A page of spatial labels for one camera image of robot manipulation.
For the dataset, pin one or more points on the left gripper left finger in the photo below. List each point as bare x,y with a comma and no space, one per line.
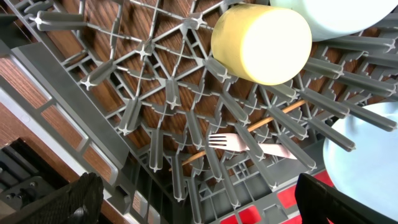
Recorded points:
35,201

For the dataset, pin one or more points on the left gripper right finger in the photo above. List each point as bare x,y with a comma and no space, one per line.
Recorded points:
318,203

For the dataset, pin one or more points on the large light blue plate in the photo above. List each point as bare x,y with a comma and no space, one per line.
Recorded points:
368,173

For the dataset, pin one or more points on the white plastic fork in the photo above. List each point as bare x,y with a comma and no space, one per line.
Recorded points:
233,142

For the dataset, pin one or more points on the wooden chopstick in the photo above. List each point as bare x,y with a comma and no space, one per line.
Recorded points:
250,128

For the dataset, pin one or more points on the yellow plastic cup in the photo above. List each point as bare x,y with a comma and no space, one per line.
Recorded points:
263,44

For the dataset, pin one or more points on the light blue small bowl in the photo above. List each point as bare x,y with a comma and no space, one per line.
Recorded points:
329,19

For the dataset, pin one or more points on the grey dishwasher rack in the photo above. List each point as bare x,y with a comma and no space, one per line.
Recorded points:
135,82

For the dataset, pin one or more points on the red plastic tray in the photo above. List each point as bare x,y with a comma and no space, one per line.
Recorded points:
289,196

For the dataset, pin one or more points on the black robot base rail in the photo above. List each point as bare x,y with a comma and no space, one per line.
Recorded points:
25,176

